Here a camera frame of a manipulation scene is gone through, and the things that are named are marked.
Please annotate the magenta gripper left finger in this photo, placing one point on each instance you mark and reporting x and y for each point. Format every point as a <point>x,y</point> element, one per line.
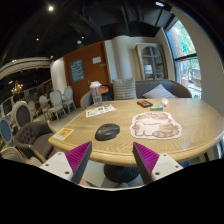
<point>70,165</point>

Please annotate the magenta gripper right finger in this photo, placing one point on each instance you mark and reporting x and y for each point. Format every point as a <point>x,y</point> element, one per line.
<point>153,166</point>

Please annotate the cat-shaped mouse pad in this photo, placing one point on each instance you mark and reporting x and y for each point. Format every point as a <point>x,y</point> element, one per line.
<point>155,126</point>

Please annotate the black computer mouse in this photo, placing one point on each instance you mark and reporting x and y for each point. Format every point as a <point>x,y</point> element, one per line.
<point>107,131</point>

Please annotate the yellow QR code sticker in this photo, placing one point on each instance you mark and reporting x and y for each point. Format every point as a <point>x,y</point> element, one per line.
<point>63,133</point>

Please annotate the dark grey tufted armchair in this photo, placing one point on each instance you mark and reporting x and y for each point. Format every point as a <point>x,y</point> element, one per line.
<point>33,140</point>

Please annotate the round wooden table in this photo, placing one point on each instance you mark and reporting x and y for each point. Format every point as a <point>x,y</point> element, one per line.
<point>184,129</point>

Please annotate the small teal tube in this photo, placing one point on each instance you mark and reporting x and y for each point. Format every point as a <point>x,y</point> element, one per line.
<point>156,108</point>

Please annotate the black and red card box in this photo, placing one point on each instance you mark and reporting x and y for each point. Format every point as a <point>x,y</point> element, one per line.
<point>144,103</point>

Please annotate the white printed leaflet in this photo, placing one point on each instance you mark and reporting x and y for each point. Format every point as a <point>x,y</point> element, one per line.
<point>99,110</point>

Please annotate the small pink white object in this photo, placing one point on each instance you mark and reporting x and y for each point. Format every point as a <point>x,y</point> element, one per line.
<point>165,102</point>

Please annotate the white dining chair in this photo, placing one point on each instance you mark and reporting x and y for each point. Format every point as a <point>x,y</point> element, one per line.
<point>68,97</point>
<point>57,105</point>

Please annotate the beige chair at bottom left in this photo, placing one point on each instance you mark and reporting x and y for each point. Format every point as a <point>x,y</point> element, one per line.
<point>13,154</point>

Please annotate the white dining chair far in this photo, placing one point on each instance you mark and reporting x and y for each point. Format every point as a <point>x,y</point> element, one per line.
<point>68,97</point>

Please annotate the light grey cushion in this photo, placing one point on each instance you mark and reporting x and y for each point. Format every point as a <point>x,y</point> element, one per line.
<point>159,92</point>

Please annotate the striped grey cushion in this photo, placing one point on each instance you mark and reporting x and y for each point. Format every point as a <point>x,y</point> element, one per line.
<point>124,89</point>

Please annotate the white chair with grey back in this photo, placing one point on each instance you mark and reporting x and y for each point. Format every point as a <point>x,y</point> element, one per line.
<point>22,114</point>

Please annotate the clear plastic water bottle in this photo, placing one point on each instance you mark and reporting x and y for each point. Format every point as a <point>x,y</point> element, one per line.
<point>95,88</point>

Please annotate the blue backed white chair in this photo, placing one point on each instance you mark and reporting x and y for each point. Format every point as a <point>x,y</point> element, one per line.
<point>6,133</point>

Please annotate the grey sofa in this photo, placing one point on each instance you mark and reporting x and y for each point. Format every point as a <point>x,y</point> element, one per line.
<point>145,86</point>

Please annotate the brown wooden door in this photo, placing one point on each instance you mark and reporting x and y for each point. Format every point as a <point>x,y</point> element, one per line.
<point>95,68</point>

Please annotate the blue poster on door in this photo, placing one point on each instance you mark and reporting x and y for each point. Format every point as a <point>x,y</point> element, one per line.
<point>76,69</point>

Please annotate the white arched display cabinet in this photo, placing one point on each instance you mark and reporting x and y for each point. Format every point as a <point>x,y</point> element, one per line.
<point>152,61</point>

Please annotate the arched window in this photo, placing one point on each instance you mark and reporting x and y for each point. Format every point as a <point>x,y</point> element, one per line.
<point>187,67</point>

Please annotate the black table pedestal base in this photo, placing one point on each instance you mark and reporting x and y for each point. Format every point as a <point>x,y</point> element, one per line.
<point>120,174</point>

